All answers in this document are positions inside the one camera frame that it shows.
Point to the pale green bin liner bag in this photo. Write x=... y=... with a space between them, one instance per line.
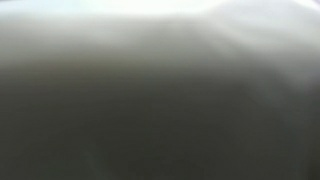
x=160 y=100

